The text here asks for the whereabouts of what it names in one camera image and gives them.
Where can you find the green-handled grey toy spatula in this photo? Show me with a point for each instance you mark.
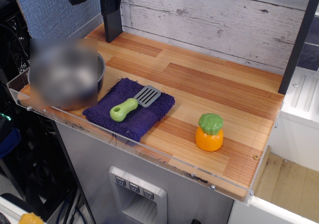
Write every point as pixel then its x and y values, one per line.
pixel 144 98

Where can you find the grey metal pot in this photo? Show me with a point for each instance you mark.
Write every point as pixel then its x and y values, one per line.
pixel 66 80

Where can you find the purple terry cloth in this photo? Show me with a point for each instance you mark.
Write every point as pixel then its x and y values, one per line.
pixel 137 122

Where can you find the blue fabric panel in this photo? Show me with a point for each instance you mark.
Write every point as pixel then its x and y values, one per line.
pixel 59 18

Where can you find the clear acrylic edge guard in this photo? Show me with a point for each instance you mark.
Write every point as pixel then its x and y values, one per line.
pixel 246 99

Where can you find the orange toy carrot green top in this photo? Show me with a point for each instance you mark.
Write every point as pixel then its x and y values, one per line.
pixel 209 134

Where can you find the yellow sponge piece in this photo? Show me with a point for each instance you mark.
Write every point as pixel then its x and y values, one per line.
pixel 30 218

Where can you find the white toy sink counter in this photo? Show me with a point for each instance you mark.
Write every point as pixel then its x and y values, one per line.
pixel 295 136

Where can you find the black vertical post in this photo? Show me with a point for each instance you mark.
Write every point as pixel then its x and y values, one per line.
pixel 299 43

